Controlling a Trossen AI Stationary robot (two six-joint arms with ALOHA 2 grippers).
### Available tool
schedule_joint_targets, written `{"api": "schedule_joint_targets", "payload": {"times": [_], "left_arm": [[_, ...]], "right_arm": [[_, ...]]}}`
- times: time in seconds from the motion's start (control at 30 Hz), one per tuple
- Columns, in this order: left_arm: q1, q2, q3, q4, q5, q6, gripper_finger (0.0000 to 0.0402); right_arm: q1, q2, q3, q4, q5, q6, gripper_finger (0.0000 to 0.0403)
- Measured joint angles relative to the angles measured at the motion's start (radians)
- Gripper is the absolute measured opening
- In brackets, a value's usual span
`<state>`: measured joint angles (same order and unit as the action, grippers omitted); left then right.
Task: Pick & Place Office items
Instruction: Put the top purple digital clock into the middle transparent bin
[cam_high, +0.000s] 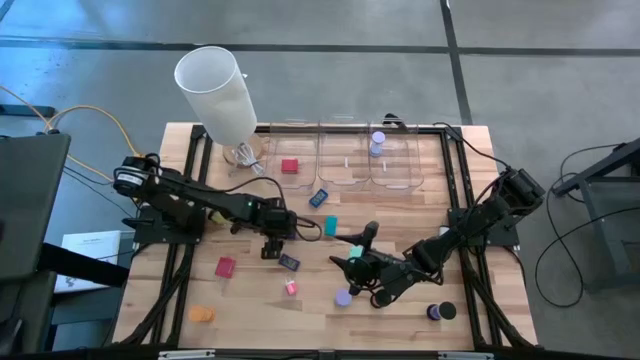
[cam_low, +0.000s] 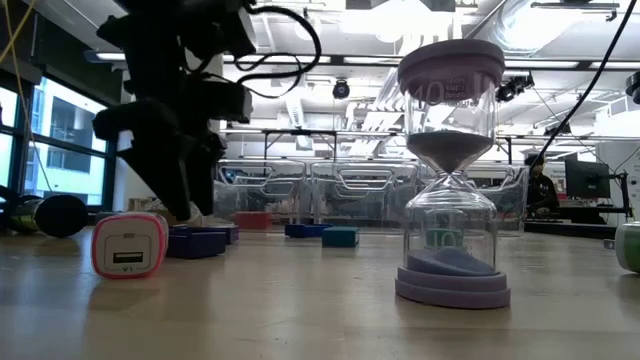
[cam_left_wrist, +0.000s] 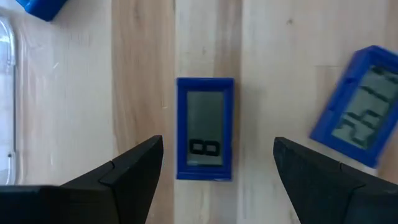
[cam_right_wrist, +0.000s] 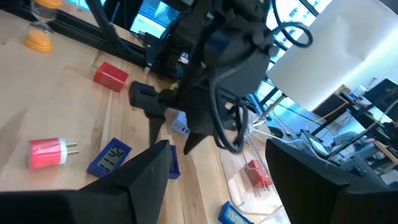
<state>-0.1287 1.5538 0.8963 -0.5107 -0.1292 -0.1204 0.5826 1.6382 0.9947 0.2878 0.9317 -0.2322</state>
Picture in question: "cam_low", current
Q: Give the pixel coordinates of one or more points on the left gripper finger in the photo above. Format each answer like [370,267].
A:
[170,185]
[207,175]

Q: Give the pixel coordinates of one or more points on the red adapter box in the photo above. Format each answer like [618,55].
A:
[252,220]

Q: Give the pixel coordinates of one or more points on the purple digital timer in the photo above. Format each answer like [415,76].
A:
[196,243]

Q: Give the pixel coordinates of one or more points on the pink white USB charger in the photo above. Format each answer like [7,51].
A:
[129,245]

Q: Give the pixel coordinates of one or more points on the clear plastic bin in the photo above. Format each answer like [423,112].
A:
[515,200]
[295,200]
[365,200]

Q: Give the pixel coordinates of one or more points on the teal block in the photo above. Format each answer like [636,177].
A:
[340,237]

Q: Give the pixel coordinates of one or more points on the black framed background table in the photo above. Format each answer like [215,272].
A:
[300,132]

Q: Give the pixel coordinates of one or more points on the large window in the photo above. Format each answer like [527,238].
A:
[65,150]

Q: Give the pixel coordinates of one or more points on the blue digital timer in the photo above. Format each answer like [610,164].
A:
[306,230]

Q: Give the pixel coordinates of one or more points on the lavender sand hourglass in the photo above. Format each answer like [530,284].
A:
[452,290]

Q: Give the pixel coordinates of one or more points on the black ceiling spotlight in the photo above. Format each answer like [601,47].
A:
[515,87]

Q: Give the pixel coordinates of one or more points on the person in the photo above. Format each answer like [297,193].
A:
[541,192]

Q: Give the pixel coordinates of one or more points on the black desk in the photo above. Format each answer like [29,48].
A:
[575,230]

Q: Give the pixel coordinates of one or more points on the black computer monitor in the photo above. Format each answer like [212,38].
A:
[587,179]

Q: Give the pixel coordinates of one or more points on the green white USB charger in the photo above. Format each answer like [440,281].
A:
[629,247]

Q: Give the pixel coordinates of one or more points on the black ceiling dome camera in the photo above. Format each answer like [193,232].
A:
[341,90]

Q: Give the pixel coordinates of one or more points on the silver air duct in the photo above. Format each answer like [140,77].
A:
[525,25]

